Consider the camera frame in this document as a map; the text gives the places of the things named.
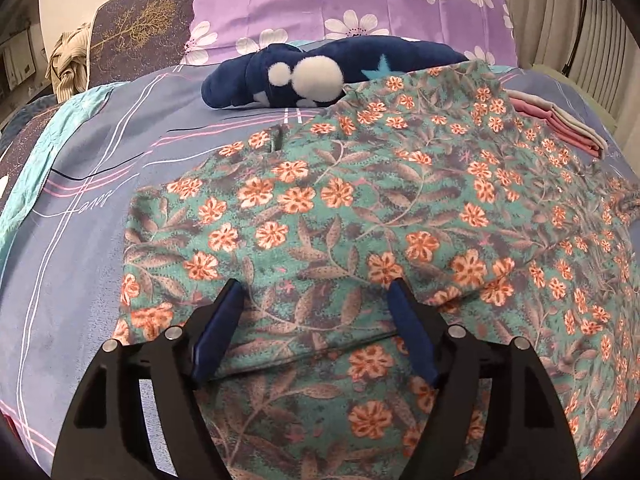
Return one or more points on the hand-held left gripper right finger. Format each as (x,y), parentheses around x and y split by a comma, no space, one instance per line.
(416,332)

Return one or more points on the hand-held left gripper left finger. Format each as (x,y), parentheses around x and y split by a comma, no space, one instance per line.
(216,332)

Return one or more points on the teal floral garment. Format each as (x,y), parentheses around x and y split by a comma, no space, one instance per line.
(350,210)

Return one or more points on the blue striped bed sheet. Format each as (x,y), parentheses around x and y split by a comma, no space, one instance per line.
(75,240)

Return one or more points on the folded pink cloth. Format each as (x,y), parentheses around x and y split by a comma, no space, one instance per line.
(565,130)

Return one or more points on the navy star print plush garment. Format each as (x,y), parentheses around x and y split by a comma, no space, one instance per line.
(250,77)

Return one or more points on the folded off-white cloth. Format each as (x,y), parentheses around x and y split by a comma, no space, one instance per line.
(560,110)

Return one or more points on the pale green cloth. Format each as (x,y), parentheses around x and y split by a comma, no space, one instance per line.
(547,70)

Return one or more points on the beige crumpled cloth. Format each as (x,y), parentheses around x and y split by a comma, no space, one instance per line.
(67,65)

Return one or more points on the dark pillow with gold tree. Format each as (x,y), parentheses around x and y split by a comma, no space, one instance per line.
(135,25)

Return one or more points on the cream pleated curtain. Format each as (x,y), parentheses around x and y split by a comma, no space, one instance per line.
(600,50)

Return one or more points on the purple floral pillow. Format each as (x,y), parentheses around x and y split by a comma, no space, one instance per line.
(300,5)

